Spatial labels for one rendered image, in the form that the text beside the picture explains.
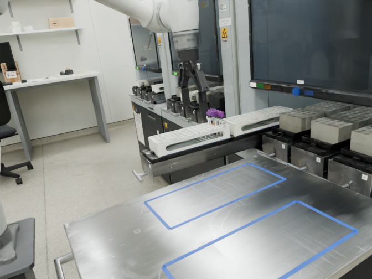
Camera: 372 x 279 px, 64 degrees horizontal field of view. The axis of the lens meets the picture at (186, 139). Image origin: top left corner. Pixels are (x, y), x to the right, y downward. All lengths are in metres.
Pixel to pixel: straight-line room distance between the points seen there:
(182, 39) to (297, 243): 0.71
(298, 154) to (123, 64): 3.79
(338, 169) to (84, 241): 0.71
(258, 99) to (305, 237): 0.84
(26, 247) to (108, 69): 3.78
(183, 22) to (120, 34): 3.60
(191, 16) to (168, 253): 0.73
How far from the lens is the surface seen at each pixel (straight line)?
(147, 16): 1.14
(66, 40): 4.49
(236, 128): 1.16
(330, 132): 1.07
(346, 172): 0.97
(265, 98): 1.39
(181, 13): 1.03
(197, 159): 1.09
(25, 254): 0.95
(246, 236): 0.62
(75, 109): 4.55
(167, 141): 1.03
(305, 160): 1.06
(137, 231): 0.67
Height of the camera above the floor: 1.20
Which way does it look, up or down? 19 degrees down
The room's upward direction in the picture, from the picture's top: 7 degrees counter-clockwise
